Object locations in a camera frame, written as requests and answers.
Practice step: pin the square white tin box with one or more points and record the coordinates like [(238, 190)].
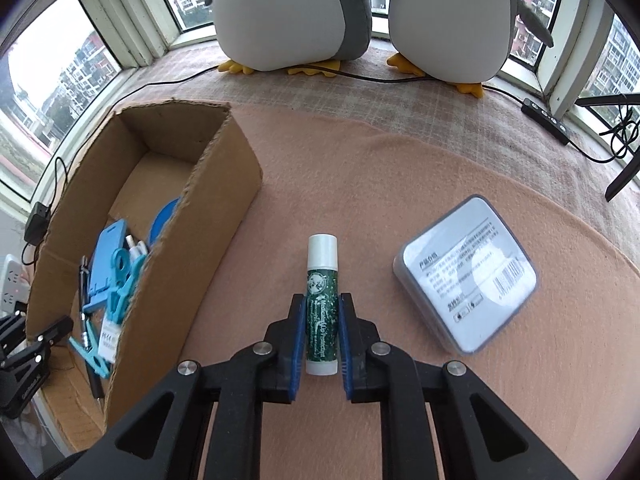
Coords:
[(467, 274)]

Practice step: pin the plaid checkered mat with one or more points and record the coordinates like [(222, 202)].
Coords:
[(491, 131)]

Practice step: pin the white label card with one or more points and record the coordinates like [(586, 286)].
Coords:
[(108, 342)]

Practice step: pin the blue phone stand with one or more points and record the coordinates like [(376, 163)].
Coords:
[(100, 279)]

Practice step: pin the black silver pen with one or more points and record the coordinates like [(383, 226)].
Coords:
[(95, 381)]

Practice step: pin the penguin plush orange beak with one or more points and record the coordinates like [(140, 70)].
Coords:
[(459, 42)]

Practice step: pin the white power strip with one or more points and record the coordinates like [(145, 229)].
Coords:
[(14, 284)]

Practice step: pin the black tripod stand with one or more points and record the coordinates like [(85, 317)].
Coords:
[(622, 135)]

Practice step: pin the blue plastic clip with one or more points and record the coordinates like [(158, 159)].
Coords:
[(125, 277)]

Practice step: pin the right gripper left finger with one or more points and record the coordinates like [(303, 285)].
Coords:
[(281, 377)]

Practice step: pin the black inline remote control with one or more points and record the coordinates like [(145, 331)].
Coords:
[(542, 118)]

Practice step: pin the green white lip balm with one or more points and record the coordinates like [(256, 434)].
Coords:
[(321, 305)]

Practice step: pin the grey white penguin plush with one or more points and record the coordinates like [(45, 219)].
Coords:
[(302, 36)]

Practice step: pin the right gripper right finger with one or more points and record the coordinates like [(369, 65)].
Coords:
[(355, 336)]

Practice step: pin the blue round lid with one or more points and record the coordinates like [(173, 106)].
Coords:
[(161, 219)]

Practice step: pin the white charger with cable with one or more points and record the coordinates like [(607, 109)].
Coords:
[(136, 248)]

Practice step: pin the black power adapter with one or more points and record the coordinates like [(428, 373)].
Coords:
[(37, 224)]

